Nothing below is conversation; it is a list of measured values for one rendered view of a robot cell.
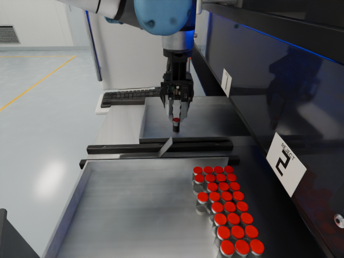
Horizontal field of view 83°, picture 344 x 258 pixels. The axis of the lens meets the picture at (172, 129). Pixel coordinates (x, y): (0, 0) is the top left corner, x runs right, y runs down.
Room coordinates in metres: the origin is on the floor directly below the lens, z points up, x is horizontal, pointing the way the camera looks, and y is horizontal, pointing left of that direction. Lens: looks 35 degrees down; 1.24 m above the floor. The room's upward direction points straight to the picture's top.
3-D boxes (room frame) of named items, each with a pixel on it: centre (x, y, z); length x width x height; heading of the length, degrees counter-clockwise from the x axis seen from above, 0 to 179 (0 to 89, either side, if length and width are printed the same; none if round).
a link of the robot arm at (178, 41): (0.49, -0.02, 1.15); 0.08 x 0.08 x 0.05
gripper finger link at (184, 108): (0.48, -0.04, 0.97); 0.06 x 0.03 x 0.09; 2
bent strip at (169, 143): (0.38, 0.07, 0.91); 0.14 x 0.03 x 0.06; 93
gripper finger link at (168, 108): (0.48, 0.01, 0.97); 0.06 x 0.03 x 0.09; 2
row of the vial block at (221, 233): (0.22, -0.08, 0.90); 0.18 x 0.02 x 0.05; 2
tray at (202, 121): (0.56, -0.07, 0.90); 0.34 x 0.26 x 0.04; 92
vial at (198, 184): (0.27, -0.06, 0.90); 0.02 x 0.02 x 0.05
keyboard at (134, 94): (0.90, 0.14, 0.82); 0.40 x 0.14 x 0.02; 100
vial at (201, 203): (0.23, -0.06, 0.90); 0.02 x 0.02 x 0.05
